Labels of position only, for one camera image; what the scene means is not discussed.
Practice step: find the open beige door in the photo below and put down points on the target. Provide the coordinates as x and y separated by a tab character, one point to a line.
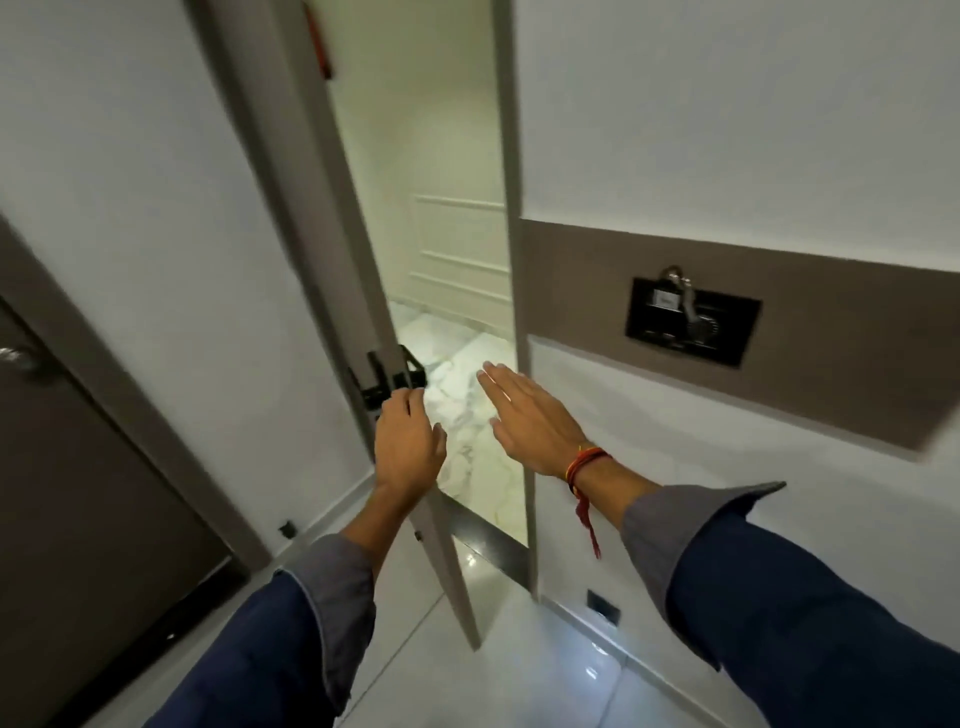
315	225

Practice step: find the black wall switch panel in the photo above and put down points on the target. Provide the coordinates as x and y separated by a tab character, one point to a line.
735	330

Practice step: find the person's right hand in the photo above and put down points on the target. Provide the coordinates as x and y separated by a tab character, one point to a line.
536	431

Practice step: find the beige door frame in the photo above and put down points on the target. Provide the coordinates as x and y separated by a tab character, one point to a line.
514	225

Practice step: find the person's left forearm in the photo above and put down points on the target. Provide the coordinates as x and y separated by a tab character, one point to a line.
285	637

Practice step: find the person's right forearm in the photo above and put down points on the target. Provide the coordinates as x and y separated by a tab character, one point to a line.
787	600

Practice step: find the silver key with tag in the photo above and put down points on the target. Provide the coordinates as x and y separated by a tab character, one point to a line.
679	296

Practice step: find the black door threshold strip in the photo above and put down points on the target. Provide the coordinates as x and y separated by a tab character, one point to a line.
487	541

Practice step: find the person's left thumb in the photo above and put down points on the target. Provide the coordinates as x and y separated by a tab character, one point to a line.
440	444

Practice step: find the person's right thumb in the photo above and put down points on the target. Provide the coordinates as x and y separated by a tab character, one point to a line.
502	436

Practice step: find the small black door stopper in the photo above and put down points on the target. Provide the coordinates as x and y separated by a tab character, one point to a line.
288	529

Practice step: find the silver door knob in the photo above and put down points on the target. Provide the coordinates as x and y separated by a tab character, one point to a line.
16	360

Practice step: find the white panelled door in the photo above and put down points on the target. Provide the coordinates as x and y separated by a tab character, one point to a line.
465	262

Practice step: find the black low wall light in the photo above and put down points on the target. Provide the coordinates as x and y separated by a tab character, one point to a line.
603	607

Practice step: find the brown wall panel strip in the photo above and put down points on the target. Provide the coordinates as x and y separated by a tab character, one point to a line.
840	352

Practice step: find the red wall-mounted object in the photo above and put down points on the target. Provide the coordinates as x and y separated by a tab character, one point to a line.
319	37

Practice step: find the person's left middle finger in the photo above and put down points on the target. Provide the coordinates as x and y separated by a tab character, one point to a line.
393	414

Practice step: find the dark brown door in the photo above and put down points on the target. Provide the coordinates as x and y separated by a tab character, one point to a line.
82	540

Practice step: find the person's left hand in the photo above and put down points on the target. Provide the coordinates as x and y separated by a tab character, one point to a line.
405	457

